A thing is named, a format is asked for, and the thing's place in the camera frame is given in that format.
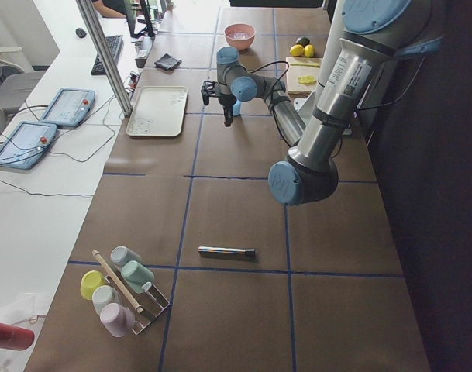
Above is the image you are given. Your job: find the yellow plastic knife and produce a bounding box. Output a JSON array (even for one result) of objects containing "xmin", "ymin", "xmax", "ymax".
[{"xmin": 289, "ymin": 62, "xmax": 321, "ymax": 68}]

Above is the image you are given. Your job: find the yellow lemon lower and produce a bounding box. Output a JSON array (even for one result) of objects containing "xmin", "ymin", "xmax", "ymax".
[{"xmin": 303, "ymin": 44, "xmax": 315, "ymax": 58}]

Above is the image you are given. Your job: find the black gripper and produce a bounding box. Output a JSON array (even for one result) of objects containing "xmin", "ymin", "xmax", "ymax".
[{"xmin": 219, "ymin": 93, "xmax": 236, "ymax": 126}]

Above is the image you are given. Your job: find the yellow lemon upper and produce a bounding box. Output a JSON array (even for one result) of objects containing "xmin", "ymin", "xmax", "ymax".
[{"xmin": 289, "ymin": 44, "xmax": 305, "ymax": 57}]

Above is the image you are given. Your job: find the light blue plastic cup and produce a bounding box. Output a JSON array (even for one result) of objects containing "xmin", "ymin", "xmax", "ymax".
[{"xmin": 232, "ymin": 100, "xmax": 242, "ymax": 116}]

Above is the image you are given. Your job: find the black keyboard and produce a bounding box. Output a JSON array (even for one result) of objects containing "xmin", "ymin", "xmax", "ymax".
[{"xmin": 90, "ymin": 34, "xmax": 125, "ymax": 76}]

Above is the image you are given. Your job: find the grey folded cloth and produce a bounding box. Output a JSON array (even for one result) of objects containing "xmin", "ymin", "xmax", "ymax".
[{"xmin": 154, "ymin": 53, "xmax": 182, "ymax": 71}]

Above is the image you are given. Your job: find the cream bear serving tray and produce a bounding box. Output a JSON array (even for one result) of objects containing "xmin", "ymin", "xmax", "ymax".
[{"xmin": 126, "ymin": 86, "xmax": 188, "ymax": 137}]

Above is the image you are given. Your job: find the green cup on rack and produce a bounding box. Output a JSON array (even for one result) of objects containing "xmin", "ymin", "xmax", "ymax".
[{"xmin": 121, "ymin": 260, "xmax": 155, "ymax": 294}]

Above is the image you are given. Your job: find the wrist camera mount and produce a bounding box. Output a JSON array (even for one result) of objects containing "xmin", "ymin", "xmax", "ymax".
[{"xmin": 200, "ymin": 80, "xmax": 220, "ymax": 106}]

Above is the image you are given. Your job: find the bamboo cutting board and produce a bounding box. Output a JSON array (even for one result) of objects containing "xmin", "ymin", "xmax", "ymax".
[{"xmin": 286, "ymin": 57, "xmax": 322, "ymax": 95}]

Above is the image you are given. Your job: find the wooden rack handle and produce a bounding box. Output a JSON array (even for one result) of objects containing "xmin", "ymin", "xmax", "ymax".
[{"xmin": 91, "ymin": 250, "xmax": 143, "ymax": 314}]

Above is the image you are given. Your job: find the black computer mouse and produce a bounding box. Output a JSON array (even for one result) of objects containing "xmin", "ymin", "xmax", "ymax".
[{"xmin": 75, "ymin": 28, "xmax": 87, "ymax": 39}]

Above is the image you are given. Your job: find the far teach pendant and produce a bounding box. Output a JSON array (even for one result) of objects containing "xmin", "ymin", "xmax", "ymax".
[{"xmin": 40, "ymin": 88, "xmax": 96, "ymax": 127}]

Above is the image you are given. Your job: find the grey cup on rack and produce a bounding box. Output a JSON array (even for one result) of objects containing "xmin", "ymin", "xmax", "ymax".
[{"xmin": 110, "ymin": 246, "xmax": 143, "ymax": 270}]

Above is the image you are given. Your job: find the yellow lemon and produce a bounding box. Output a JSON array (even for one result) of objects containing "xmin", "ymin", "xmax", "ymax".
[
  {"xmin": 289, "ymin": 44, "xmax": 305, "ymax": 57},
  {"xmin": 303, "ymin": 44, "xmax": 315, "ymax": 58}
]

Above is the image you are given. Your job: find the teach pendant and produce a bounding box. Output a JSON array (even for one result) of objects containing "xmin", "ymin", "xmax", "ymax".
[
  {"xmin": 0, "ymin": 122, "xmax": 58, "ymax": 170},
  {"xmin": 40, "ymin": 88, "xmax": 96, "ymax": 127}
]

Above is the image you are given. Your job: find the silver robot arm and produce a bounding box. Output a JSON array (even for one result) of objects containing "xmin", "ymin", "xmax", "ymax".
[{"xmin": 213, "ymin": 1, "xmax": 446, "ymax": 205}]

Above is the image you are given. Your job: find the white wire cup rack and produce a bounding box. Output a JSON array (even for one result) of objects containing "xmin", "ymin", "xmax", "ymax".
[{"xmin": 105, "ymin": 273, "xmax": 171, "ymax": 336}]

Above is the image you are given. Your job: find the aluminium frame post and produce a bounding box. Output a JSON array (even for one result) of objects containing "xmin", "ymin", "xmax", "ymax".
[{"xmin": 76, "ymin": 0, "xmax": 133, "ymax": 117}]

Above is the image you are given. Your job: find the pink bowl of ice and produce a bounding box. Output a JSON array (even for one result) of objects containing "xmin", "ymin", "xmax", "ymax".
[{"xmin": 224, "ymin": 23, "xmax": 256, "ymax": 50}]

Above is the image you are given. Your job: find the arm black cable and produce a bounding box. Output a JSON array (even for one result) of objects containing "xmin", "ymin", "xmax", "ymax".
[{"xmin": 250, "ymin": 60, "xmax": 291, "ymax": 113}]

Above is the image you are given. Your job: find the yellow cup on rack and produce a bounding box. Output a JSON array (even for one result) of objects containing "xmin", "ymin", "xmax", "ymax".
[{"xmin": 80, "ymin": 270, "xmax": 105, "ymax": 301}]

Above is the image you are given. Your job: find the white cup on rack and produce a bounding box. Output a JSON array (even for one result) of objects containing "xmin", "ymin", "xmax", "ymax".
[{"xmin": 91, "ymin": 285, "xmax": 121, "ymax": 315}]

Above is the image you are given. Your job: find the near teach pendant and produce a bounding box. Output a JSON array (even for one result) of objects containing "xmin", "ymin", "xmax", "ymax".
[{"xmin": 0, "ymin": 122, "xmax": 58, "ymax": 170}]

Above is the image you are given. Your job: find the green avocado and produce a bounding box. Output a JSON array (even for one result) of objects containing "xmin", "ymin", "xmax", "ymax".
[{"xmin": 295, "ymin": 36, "xmax": 310, "ymax": 47}]

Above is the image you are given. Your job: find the red bottle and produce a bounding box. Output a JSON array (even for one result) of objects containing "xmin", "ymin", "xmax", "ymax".
[{"xmin": 0, "ymin": 322, "xmax": 35, "ymax": 351}]

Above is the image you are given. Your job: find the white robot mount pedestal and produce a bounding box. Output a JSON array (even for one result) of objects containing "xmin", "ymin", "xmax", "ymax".
[{"xmin": 297, "ymin": 0, "xmax": 345, "ymax": 123}]

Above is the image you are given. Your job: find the lemon slices stack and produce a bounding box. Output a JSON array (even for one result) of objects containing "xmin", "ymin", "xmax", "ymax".
[{"xmin": 297, "ymin": 75, "xmax": 316, "ymax": 85}]

